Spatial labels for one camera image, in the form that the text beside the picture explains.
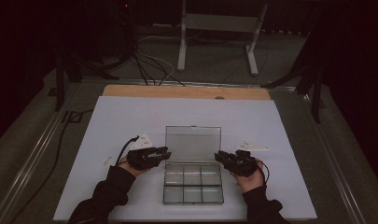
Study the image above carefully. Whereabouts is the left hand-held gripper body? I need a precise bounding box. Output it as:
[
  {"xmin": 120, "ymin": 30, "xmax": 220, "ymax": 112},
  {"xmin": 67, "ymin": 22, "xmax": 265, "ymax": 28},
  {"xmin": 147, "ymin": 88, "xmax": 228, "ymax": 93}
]
[{"xmin": 126, "ymin": 133, "xmax": 157, "ymax": 171}]

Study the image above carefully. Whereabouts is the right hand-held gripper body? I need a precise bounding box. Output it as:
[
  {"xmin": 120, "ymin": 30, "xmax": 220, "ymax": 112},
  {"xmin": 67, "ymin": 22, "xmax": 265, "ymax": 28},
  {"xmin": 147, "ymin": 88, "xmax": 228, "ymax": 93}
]
[{"xmin": 229, "ymin": 140, "xmax": 271, "ymax": 178}]

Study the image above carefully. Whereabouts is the clear plastic compartment box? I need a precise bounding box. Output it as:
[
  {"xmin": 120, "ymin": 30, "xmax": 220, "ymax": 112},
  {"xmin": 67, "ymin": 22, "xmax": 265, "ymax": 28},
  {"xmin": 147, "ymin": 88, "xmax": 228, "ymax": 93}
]
[{"xmin": 162, "ymin": 125, "xmax": 225, "ymax": 205}]

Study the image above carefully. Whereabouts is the person's left hand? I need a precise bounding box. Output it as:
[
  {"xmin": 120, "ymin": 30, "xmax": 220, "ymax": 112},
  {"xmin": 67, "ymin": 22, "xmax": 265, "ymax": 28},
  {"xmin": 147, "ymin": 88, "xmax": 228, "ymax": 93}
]
[{"xmin": 117, "ymin": 155, "xmax": 147, "ymax": 178}]

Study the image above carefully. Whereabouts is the person's right hand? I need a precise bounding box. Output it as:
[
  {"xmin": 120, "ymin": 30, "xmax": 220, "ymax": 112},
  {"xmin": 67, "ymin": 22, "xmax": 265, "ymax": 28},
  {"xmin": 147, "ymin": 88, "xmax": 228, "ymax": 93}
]
[{"xmin": 231, "ymin": 159, "xmax": 265, "ymax": 194}]

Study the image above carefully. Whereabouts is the white table mat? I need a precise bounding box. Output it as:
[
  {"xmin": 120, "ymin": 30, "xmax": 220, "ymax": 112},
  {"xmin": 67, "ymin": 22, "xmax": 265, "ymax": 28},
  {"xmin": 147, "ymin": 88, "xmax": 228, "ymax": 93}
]
[{"xmin": 52, "ymin": 95, "xmax": 317, "ymax": 222}]

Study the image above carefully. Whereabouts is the black tripod stand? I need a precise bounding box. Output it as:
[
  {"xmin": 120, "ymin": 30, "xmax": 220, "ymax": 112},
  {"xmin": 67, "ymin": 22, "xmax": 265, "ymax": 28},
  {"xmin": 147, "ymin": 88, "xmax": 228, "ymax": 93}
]
[
  {"xmin": 260, "ymin": 18, "xmax": 326, "ymax": 124},
  {"xmin": 54, "ymin": 52, "xmax": 120, "ymax": 112}
]

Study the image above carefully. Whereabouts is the white power strip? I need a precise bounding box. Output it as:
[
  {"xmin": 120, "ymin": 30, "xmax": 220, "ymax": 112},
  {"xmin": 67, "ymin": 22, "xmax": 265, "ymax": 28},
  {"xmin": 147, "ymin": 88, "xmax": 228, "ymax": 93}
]
[{"xmin": 152, "ymin": 22, "xmax": 174, "ymax": 30}]

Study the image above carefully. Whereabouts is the white metal stand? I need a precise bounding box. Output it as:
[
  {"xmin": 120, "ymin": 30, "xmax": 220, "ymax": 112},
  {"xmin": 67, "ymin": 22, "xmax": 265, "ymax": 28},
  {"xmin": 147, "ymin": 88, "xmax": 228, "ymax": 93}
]
[{"xmin": 176, "ymin": 0, "xmax": 270, "ymax": 77}]

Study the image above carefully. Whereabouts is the left hand-held gripper cable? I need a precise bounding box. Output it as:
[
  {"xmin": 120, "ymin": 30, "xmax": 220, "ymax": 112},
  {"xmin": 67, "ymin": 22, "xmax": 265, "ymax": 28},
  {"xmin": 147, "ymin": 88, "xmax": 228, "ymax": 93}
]
[{"xmin": 115, "ymin": 134, "xmax": 141, "ymax": 166}]

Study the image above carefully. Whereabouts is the hand-held gripper cable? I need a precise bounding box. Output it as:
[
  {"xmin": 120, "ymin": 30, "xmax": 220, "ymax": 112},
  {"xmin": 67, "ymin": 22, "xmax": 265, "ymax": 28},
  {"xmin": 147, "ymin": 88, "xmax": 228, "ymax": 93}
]
[
  {"xmin": 255, "ymin": 158, "xmax": 271, "ymax": 185},
  {"xmin": 115, "ymin": 134, "xmax": 141, "ymax": 166}
]

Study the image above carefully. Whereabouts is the right hand-held gripper cable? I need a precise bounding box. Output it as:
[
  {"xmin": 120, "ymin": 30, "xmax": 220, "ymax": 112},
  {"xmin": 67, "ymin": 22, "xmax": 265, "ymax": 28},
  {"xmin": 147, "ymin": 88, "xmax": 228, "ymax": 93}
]
[{"xmin": 255, "ymin": 158, "xmax": 271, "ymax": 185}]

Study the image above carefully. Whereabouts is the aluminium floor rail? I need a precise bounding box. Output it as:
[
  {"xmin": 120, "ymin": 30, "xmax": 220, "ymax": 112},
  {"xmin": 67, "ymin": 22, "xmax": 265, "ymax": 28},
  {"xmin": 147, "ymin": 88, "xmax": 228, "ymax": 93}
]
[
  {"xmin": 301, "ymin": 92, "xmax": 368, "ymax": 224},
  {"xmin": 0, "ymin": 105, "xmax": 73, "ymax": 224},
  {"xmin": 83, "ymin": 77, "xmax": 298, "ymax": 91}
]

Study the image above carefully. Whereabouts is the black floor cable bundle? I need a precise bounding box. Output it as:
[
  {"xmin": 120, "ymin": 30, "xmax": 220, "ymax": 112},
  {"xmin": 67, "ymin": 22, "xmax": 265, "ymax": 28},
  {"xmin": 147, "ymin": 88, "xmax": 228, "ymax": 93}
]
[{"xmin": 132, "ymin": 46, "xmax": 187, "ymax": 88}]

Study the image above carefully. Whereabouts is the long black floor cable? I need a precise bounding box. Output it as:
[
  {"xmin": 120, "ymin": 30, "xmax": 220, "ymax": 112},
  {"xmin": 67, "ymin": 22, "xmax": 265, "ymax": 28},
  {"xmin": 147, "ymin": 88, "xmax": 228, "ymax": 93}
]
[{"xmin": 8, "ymin": 108, "xmax": 94, "ymax": 224}]

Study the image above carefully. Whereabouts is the white floor cable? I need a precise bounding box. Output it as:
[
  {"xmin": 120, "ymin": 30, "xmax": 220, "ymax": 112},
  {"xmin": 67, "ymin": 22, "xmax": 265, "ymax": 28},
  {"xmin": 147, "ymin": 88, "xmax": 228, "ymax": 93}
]
[{"xmin": 135, "ymin": 35, "xmax": 175, "ymax": 83}]

